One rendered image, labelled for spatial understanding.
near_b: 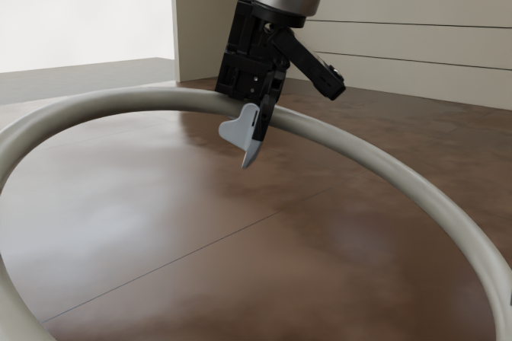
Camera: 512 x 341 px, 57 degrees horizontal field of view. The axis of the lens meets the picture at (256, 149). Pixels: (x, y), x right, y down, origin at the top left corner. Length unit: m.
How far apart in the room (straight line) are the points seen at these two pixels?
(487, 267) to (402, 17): 6.71
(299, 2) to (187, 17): 7.55
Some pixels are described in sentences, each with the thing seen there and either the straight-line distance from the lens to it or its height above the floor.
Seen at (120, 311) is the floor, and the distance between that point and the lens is 2.29.
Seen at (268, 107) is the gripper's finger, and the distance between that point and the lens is 0.58.
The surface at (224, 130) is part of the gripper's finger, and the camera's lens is 0.61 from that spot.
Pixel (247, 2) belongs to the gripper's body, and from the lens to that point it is 0.61.
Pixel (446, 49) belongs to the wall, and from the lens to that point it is 6.89.
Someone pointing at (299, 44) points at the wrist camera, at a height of 1.28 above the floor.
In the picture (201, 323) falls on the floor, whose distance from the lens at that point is 2.16.
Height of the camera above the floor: 1.33
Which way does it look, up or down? 18 degrees down
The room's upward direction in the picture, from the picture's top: straight up
